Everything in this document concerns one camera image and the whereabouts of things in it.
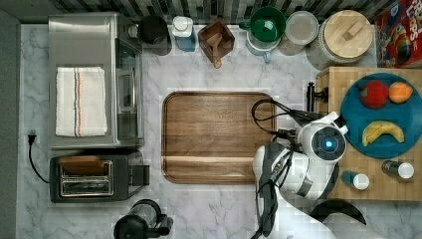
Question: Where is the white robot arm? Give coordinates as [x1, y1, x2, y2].
[251, 112, 386, 239]

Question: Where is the black cylindrical canister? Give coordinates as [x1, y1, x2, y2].
[137, 15, 172, 56]

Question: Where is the clear lidded container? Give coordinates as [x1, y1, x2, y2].
[280, 11, 319, 56]

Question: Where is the black power cable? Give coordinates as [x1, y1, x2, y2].
[27, 131, 51, 184]

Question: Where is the white striped dish towel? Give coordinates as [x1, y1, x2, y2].
[55, 67, 107, 137]

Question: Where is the light blue mug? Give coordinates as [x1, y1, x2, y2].
[246, 32, 280, 64]

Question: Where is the yellow banana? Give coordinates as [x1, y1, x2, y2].
[362, 120, 405, 146]

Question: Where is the green mug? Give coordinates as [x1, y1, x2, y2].
[239, 6, 287, 43]

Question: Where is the dark wooden spoon box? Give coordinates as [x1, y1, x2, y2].
[197, 18, 235, 68]

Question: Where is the blue round plate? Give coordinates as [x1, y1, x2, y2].
[340, 73, 422, 158]

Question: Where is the stainless steel toaster oven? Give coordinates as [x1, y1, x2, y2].
[49, 12, 143, 150]

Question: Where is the jar with wooden lid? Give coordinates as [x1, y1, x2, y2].
[306, 10, 373, 70]

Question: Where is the red apple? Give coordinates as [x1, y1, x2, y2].
[359, 80, 389, 109]

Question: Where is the blue white capped shaker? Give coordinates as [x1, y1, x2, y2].
[341, 171, 370, 190]

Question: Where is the orange fruit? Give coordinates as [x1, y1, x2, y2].
[389, 82, 413, 104]

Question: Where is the wooden scoop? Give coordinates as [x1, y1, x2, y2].
[207, 33, 222, 69]

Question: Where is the brown wooden cutting board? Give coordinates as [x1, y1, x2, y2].
[161, 92, 276, 184]

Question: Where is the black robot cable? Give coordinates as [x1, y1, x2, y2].
[250, 98, 327, 239]

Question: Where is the light wooden drawer cabinet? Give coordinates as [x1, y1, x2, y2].
[316, 67, 421, 201]

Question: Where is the red cereal box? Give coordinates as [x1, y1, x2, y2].
[375, 0, 422, 69]

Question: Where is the black two-slot toaster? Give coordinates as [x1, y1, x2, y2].
[50, 150, 149, 203]

